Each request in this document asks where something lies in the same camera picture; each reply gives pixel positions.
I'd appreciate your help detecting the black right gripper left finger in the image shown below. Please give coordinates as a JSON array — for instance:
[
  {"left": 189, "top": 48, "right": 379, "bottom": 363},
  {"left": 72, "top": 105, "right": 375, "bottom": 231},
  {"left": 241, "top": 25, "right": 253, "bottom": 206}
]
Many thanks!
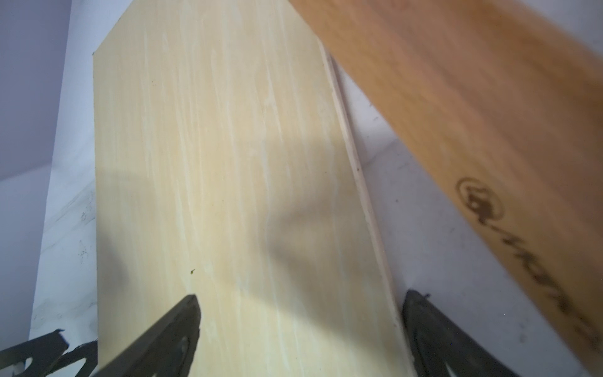
[{"left": 96, "top": 295, "right": 202, "bottom": 376}]

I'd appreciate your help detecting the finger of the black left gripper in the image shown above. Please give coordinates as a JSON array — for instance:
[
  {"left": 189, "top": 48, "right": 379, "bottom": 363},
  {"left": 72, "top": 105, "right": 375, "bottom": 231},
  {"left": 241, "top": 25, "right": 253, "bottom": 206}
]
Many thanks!
[
  {"left": 46, "top": 340, "right": 98, "bottom": 377},
  {"left": 1, "top": 329, "right": 69, "bottom": 376}
]

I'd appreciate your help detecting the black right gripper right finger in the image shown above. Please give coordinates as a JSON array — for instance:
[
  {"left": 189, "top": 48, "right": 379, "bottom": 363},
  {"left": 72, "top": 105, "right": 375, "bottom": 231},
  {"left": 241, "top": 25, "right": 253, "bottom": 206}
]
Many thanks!
[{"left": 401, "top": 290, "right": 517, "bottom": 377}]

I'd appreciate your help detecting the light plywood board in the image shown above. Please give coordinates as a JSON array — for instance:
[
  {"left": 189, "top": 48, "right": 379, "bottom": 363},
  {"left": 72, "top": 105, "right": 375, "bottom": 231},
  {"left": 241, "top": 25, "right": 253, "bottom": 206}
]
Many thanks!
[{"left": 93, "top": 1, "right": 415, "bottom": 376}]

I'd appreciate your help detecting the small wooden easel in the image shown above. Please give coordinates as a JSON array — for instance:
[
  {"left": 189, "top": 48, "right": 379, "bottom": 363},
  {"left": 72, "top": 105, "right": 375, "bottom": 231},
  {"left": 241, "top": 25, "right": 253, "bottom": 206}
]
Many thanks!
[{"left": 293, "top": 1, "right": 602, "bottom": 376}]

